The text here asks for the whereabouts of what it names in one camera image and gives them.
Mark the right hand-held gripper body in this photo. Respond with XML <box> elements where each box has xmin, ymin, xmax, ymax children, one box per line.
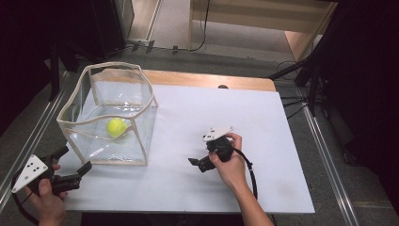
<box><xmin>198</xmin><ymin>125</ymin><xmax>235</xmax><ymax>174</ymax></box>

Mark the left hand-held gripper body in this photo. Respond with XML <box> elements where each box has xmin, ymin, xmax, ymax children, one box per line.
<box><xmin>11</xmin><ymin>153</ymin><xmax>83</xmax><ymax>196</ymax></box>

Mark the clear plastic box beige trim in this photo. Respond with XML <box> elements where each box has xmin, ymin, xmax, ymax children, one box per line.
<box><xmin>56</xmin><ymin>61</ymin><xmax>159</xmax><ymax>167</ymax></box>

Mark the yellow tennis ball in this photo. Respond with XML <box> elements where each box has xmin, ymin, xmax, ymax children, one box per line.
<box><xmin>105</xmin><ymin>117</ymin><xmax>129</xmax><ymax>139</ymax></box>

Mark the person's right hand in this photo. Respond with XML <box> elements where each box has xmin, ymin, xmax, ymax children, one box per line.
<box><xmin>208</xmin><ymin>132</ymin><xmax>250</xmax><ymax>192</ymax></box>

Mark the person's left hand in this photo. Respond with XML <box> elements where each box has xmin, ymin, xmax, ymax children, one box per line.
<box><xmin>24</xmin><ymin>164</ymin><xmax>69</xmax><ymax>226</ymax></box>

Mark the white table board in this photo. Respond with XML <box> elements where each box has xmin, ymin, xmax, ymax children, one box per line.
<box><xmin>57</xmin><ymin>84</ymin><xmax>315</xmax><ymax>215</ymax></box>

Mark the dark curtain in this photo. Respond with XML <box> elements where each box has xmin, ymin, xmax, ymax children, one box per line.
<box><xmin>0</xmin><ymin>0</ymin><xmax>95</xmax><ymax>136</ymax></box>
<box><xmin>313</xmin><ymin>0</ymin><xmax>399</xmax><ymax>208</ymax></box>

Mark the black tripod stand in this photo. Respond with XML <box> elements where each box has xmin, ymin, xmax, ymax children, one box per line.
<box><xmin>267</xmin><ymin>46</ymin><xmax>333</xmax><ymax>117</ymax></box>

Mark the black cabinet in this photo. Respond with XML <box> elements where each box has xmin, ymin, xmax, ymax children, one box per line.
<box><xmin>90</xmin><ymin>0</ymin><xmax>136</xmax><ymax>60</ymax></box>

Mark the light wooden shelf unit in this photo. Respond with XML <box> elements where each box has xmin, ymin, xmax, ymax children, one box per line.
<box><xmin>187</xmin><ymin>0</ymin><xmax>339</xmax><ymax>63</ymax></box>

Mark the metal floor rail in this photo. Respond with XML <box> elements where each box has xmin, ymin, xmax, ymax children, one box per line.
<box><xmin>0</xmin><ymin>72</ymin><xmax>69</xmax><ymax>211</ymax></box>
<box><xmin>300</xmin><ymin>105</ymin><xmax>360</xmax><ymax>226</ymax></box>

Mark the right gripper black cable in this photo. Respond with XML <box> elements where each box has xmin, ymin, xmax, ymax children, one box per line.
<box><xmin>232</xmin><ymin>148</ymin><xmax>259</xmax><ymax>201</ymax></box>

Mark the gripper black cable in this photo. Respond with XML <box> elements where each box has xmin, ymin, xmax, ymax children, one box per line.
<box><xmin>10</xmin><ymin>170</ymin><xmax>40</xmax><ymax>226</ymax></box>
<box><xmin>232</xmin><ymin>148</ymin><xmax>259</xmax><ymax>201</ymax></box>

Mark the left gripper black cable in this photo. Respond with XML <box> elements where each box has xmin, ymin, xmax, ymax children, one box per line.
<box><xmin>10</xmin><ymin>170</ymin><xmax>40</xmax><ymax>226</ymax></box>

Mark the black upright post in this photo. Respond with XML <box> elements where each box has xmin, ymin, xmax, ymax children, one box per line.
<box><xmin>48</xmin><ymin>40</ymin><xmax>61</xmax><ymax>102</ymax></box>

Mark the black floor cable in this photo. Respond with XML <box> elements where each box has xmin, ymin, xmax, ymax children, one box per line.
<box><xmin>277</xmin><ymin>95</ymin><xmax>310</xmax><ymax>121</ymax></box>

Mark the black hanging cable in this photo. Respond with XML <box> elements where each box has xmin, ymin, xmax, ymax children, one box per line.
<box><xmin>189</xmin><ymin>0</ymin><xmax>211</xmax><ymax>53</ymax></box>

